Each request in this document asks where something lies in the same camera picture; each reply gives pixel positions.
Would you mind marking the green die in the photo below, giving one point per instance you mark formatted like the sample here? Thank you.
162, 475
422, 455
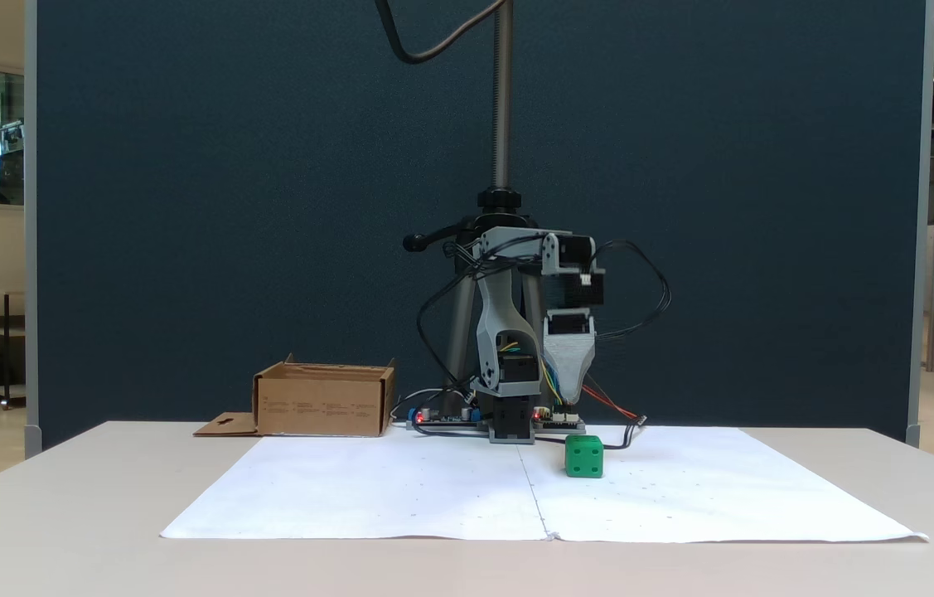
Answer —
583, 458

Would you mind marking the black tripod with metal column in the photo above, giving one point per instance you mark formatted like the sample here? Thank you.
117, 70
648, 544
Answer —
503, 124

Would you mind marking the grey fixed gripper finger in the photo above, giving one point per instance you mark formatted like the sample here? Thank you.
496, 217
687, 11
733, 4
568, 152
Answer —
570, 361

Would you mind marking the blue power circuit board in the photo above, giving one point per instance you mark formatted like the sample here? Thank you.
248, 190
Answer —
443, 420

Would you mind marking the white paper sheet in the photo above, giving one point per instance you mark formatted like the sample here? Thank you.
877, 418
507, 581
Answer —
367, 489
707, 489

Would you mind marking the brown cardboard box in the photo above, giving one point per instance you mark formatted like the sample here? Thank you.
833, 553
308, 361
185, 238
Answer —
321, 406

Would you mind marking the motor driver circuit board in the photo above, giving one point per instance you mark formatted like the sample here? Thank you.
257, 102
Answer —
559, 424

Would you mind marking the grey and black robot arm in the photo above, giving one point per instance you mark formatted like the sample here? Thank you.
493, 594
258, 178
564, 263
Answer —
500, 315

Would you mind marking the dark blue partition panel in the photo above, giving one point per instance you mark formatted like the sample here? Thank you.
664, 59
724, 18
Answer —
226, 207

